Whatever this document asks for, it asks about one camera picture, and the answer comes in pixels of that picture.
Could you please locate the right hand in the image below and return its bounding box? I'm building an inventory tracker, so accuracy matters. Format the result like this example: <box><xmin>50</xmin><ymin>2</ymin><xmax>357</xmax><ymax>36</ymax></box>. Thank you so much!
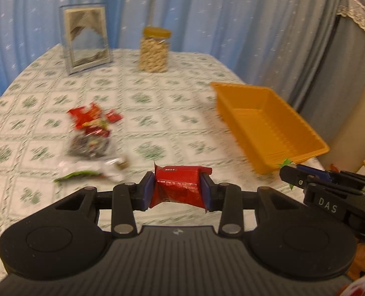
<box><xmin>348</xmin><ymin>242</ymin><xmax>365</xmax><ymax>280</ymax></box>

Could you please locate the dark clear snack packet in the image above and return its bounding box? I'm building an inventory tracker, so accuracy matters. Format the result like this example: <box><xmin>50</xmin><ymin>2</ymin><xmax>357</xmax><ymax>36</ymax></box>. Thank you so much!
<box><xmin>66</xmin><ymin>132</ymin><xmax>116</xmax><ymax>160</ymax></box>

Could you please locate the red candy packet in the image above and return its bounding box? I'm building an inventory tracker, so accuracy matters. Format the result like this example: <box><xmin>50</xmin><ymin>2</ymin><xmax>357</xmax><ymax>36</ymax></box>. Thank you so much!
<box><xmin>67</xmin><ymin>102</ymin><xmax>122</xmax><ymax>138</ymax></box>

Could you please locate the floral tablecloth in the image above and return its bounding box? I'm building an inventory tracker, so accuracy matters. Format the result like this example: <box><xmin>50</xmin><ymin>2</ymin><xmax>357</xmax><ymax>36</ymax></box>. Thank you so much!
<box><xmin>0</xmin><ymin>43</ymin><xmax>365</xmax><ymax>290</ymax></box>

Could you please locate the orange plastic tray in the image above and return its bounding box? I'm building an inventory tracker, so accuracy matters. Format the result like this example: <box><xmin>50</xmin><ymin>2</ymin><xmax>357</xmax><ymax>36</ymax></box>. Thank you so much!
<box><xmin>211</xmin><ymin>82</ymin><xmax>329</xmax><ymax>174</ymax></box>

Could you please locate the red snack packet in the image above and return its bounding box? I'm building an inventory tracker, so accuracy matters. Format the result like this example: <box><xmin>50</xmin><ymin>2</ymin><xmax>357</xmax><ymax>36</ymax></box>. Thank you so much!
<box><xmin>149</xmin><ymin>164</ymin><xmax>213</xmax><ymax>209</ymax></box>

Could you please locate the blue star curtain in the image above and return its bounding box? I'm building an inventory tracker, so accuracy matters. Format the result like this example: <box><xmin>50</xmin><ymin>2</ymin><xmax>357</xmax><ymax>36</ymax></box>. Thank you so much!
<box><xmin>0</xmin><ymin>0</ymin><xmax>347</xmax><ymax>108</ymax></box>

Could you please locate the white snack packet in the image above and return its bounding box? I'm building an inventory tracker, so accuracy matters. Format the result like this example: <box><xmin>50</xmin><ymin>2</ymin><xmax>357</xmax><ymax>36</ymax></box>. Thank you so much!
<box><xmin>55</xmin><ymin>158</ymin><xmax>125</xmax><ymax>183</ymax></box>

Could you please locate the glass sand picture frame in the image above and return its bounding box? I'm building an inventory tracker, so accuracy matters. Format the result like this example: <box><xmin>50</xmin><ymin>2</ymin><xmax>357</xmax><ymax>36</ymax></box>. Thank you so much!
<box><xmin>59</xmin><ymin>3</ymin><xmax>112</xmax><ymax>75</ymax></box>

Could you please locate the cashew nut jar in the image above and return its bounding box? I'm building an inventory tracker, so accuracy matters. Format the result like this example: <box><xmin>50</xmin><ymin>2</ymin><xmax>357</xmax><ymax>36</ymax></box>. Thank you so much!
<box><xmin>138</xmin><ymin>26</ymin><xmax>172</xmax><ymax>73</ymax></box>

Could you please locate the grey lace-trimmed cover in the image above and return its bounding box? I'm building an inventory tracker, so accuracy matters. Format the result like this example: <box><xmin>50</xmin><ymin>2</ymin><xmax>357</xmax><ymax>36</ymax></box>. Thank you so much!
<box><xmin>300</xmin><ymin>0</ymin><xmax>365</xmax><ymax>143</ymax></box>

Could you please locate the small green candy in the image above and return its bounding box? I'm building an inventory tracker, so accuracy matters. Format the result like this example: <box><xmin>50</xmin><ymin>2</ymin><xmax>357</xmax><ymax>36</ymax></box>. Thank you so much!
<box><xmin>280</xmin><ymin>158</ymin><xmax>295</xmax><ymax>191</ymax></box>

